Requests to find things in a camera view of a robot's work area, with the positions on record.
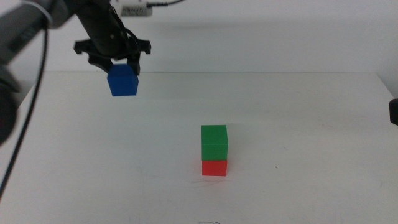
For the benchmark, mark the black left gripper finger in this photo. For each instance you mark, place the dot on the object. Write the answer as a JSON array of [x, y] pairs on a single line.
[[135, 63], [104, 66]]

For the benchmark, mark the blue cube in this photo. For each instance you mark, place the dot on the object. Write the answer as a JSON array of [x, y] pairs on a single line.
[[122, 82]]

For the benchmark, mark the green cube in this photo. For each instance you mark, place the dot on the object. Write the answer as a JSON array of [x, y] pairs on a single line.
[[214, 143]]

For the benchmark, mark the red cube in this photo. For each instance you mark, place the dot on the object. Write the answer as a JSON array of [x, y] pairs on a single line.
[[214, 168]]

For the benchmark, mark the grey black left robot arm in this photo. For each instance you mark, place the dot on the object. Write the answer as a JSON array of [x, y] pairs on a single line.
[[21, 28]]

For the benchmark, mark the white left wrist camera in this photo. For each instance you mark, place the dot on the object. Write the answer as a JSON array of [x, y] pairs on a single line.
[[135, 9]]

